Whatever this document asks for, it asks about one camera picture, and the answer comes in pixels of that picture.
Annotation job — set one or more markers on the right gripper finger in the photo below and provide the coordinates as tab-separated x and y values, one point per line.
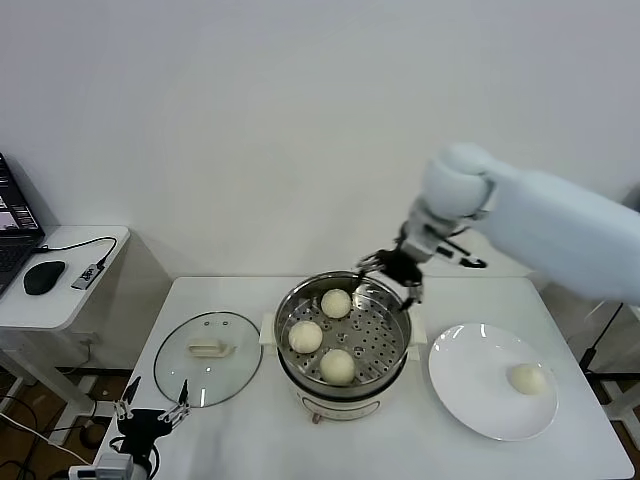
416	295
372	262

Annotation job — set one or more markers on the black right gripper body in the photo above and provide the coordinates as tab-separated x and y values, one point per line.
402	270

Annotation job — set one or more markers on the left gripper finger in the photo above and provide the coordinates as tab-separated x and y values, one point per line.
124	406
179	411

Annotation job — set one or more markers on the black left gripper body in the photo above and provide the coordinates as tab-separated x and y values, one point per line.
142	427

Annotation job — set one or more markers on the white steamed baozi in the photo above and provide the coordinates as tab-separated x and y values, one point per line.
527	378
305	336
337	366
335	303

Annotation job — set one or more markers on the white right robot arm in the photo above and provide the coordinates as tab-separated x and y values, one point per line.
540	210

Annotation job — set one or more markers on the stainless steel steamer basket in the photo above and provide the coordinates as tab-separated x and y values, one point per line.
375	340

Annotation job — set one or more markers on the brown round floor object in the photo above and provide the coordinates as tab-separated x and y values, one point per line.
91	436

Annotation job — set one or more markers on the black floor stand bar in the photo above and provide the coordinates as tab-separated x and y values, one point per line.
90	371

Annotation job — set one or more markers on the round glass pot lid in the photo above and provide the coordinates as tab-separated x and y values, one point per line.
207	370

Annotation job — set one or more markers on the white round plate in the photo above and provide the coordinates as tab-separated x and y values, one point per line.
475	380

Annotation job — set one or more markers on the cream electric cooker base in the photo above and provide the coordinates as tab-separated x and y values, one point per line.
340	402

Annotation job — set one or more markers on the silver USB hub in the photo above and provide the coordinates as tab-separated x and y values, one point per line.
86	277

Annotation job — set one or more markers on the black computer mouse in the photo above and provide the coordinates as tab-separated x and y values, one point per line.
42	277

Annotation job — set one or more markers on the black open laptop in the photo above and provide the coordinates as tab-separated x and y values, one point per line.
12	225

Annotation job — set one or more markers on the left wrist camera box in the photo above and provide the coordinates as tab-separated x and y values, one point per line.
100	467

